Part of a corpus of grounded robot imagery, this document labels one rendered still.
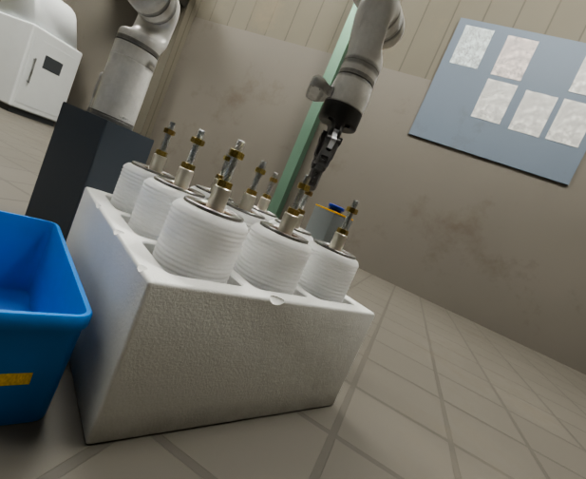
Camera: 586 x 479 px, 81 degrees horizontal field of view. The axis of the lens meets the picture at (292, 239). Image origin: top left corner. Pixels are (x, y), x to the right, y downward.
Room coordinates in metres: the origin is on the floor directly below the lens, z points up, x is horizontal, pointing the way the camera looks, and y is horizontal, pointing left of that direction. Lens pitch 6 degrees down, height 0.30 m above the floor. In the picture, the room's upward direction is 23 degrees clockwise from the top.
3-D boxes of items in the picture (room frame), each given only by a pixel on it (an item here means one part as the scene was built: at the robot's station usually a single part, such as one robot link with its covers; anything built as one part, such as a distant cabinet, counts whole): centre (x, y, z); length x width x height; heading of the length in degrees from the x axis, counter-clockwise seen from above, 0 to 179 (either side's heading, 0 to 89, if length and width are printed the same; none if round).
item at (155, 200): (0.50, 0.18, 0.16); 0.10 x 0.10 x 0.18
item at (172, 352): (0.58, 0.10, 0.09); 0.39 x 0.39 x 0.18; 43
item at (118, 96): (0.80, 0.49, 0.39); 0.09 x 0.09 x 0.17; 72
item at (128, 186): (0.59, 0.26, 0.16); 0.10 x 0.10 x 0.18
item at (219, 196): (0.41, 0.10, 0.26); 0.02 x 0.02 x 0.03
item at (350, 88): (0.66, 0.03, 0.52); 0.11 x 0.09 x 0.06; 96
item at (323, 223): (0.83, -0.07, 0.16); 0.07 x 0.07 x 0.31; 43
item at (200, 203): (0.41, 0.10, 0.25); 0.08 x 0.08 x 0.01
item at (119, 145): (0.80, 0.49, 0.15); 0.14 x 0.14 x 0.30; 72
